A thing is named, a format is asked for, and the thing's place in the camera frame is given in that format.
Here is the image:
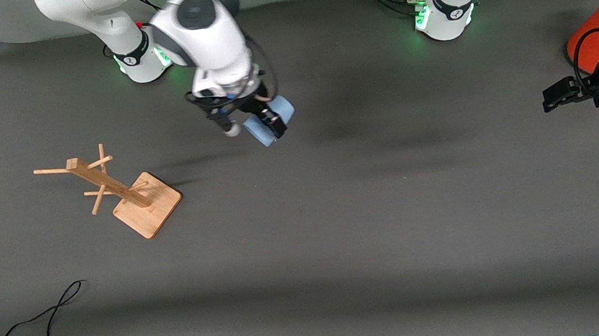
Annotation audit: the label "light blue plastic cup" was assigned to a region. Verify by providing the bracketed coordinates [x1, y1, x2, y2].
[240, 93, 299, 150]

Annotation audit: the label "wooden mug tree stand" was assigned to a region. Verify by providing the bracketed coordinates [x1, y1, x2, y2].
[31, 136, 187, 252]

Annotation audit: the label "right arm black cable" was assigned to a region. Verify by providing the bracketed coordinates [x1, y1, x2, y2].
[178, 30, 283, 126]

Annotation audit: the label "right arm base black cables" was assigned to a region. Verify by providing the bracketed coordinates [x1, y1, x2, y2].
[133, 0, 165, 16]

